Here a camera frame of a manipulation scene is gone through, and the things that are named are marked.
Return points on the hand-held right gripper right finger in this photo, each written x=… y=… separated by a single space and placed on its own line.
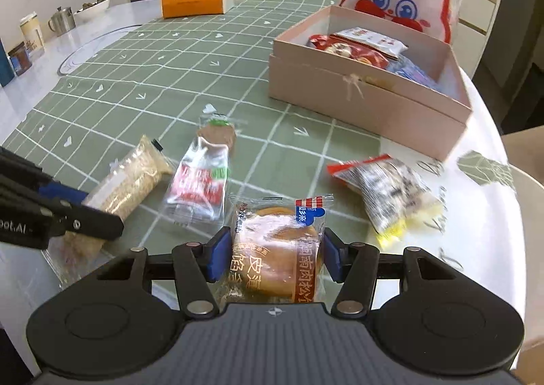
x=331 y=255

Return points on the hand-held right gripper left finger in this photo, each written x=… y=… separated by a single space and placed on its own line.
x=219 y=253

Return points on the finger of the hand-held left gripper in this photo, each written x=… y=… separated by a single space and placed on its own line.
x=59 y=193
x=93 y=221

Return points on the bread bun snack packet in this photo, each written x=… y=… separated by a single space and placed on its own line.
x=272 y=240

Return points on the oat coloured snack packet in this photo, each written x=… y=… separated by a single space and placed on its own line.
x=131 y=176

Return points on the pink cardboard box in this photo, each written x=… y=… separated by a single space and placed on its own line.
x=361 y=113

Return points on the white snack packet red edges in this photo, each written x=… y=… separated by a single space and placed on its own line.
x=382 y=42

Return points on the white red brown bar packet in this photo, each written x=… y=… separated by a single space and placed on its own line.
x=199 y=181

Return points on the black white yellow snack packet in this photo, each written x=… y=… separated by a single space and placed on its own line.
x=391 y=193

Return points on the glass turntable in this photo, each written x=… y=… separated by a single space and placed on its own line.
x=76 y=57

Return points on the blue bottle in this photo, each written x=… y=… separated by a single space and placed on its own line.
x=6 y=66

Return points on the small dark jar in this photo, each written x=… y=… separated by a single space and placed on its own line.
x=19 y=59

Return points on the green grid tablecloth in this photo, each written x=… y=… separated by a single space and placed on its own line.
x=148 y=70

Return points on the cream jar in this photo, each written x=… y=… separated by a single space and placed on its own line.
x=32 y=34

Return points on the metal cup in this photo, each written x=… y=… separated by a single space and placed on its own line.
x=63 y=23

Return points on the white bowl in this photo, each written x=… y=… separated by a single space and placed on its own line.
x=93 y=11

